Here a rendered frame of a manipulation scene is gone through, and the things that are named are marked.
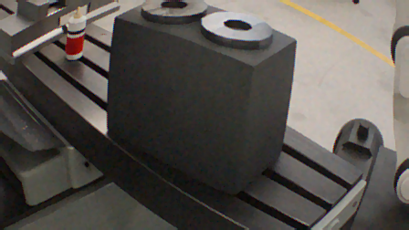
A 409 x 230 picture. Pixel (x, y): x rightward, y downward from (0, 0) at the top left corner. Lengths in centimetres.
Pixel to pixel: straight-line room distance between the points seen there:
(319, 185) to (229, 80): 22
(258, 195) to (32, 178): 41
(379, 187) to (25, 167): 93
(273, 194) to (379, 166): 78
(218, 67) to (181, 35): 6
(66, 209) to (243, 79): 51
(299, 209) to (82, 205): 48
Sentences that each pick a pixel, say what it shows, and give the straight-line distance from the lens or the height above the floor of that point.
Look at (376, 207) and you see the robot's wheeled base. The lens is 145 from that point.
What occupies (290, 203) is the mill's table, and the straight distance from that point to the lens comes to 84.
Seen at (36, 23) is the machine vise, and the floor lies 99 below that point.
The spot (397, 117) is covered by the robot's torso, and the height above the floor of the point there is 84.
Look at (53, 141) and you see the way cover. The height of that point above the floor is 86.
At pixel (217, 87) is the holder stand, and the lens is 77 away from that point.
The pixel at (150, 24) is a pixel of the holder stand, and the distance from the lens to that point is 82.
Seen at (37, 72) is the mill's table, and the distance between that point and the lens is 111.
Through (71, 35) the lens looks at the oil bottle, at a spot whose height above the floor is 98.
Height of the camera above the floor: 146
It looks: 33 degrees down
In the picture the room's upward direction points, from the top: 6 degrees clockwise
